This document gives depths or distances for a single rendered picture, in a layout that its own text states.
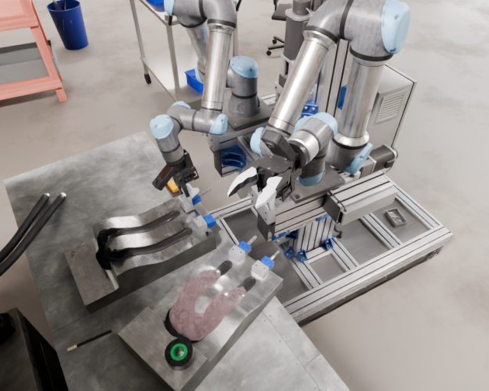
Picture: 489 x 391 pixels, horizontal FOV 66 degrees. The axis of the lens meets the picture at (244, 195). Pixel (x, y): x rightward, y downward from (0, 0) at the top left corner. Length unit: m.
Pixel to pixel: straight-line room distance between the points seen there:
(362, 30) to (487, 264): 2.08
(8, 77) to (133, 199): 2.61
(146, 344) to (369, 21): 1.06
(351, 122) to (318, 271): 1.16
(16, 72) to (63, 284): 2.84
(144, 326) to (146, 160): 0.92
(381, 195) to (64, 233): 1.28
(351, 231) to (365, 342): 0.63
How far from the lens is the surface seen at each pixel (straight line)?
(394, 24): 1.04
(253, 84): 1.67
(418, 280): 2.58
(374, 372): 2.22
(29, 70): 4.10
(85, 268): 1.49
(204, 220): 1.44
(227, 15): 1.32
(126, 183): 1.82
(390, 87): 1.67
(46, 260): 1.65
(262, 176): 0.84
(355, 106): 1.17
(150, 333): 1.23
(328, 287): 2.11
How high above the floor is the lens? 2.01
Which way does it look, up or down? 46 degrees down
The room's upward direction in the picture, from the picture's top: straight up
